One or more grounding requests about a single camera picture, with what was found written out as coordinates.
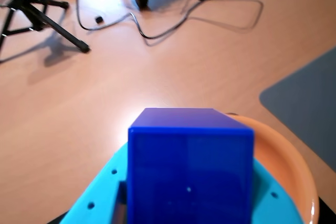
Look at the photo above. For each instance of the cyan gripper finger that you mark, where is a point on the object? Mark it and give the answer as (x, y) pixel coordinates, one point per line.
(102, 190)
(270, 208)

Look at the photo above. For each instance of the blue cube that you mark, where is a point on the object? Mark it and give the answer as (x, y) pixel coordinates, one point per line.
(189, 169)

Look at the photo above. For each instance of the orange bowl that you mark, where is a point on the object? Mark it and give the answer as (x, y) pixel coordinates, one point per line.
(288, 161)

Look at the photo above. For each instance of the grey mat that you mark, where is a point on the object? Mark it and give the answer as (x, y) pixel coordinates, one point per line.
(309, 98)

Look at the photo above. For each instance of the small black plug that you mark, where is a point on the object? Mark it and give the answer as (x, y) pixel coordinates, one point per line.
(98, 19)

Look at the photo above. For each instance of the black tripod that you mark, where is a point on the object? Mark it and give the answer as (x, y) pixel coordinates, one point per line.
(52, 23)

